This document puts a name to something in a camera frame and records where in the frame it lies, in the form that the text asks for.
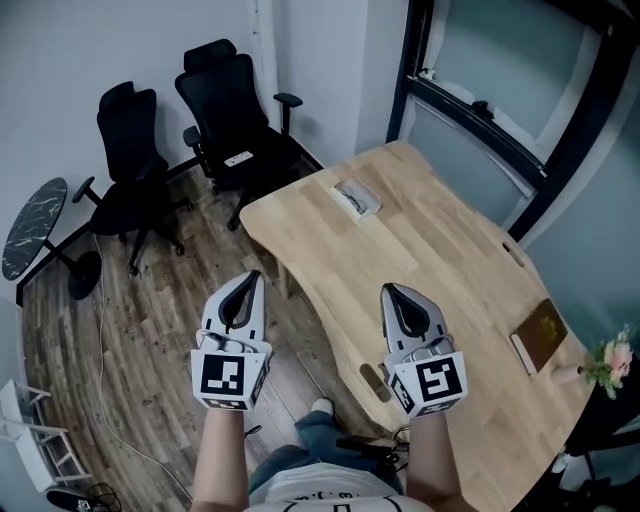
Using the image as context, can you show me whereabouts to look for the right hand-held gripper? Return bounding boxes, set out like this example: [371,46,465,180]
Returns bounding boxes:
[381,283,469,418]

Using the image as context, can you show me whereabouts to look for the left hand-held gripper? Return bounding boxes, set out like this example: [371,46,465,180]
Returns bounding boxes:
[191,270,274,413]

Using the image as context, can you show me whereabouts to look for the white glasses case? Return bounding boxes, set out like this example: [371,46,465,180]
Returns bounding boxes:
[331,179,383,222]

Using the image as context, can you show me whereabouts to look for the black thin-framed glasses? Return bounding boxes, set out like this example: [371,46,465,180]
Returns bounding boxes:
[339,185,370,210]

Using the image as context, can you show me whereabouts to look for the person's right forearm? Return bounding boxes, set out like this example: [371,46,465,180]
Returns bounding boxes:
[403,412,482,512]

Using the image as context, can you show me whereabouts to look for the person's left forearm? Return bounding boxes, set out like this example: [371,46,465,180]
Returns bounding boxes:
[188,407,252,512]

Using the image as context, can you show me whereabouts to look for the brown notebook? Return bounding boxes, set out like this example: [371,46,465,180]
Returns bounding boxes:
[509,298,569,376]

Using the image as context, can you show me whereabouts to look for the person's blue jeans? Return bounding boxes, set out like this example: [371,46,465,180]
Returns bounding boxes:
[249,411,404,495]

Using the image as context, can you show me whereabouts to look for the person's white shirt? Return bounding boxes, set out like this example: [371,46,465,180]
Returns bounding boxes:
[247,461,417,512]

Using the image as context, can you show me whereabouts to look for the black office chair with headrest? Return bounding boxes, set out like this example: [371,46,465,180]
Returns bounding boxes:
[174,38,314,232]

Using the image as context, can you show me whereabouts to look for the pink vase with flowers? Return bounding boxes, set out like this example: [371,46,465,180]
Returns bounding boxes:
[551,324,637,402]

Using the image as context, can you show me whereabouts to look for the black marble round side table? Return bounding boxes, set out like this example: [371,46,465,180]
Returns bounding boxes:
[1,176,104,302]

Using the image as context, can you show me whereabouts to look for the black flat floor device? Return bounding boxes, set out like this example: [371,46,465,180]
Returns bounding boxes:
[46,481,123,512]

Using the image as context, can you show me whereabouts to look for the white floor cable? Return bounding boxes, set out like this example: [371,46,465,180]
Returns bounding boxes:
[92,233,195,504]

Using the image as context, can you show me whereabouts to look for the black window frame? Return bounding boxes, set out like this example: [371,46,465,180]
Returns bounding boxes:
[385,0,640,246]

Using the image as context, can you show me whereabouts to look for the white wire rack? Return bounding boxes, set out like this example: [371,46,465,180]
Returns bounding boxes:
[0,378,92,494]

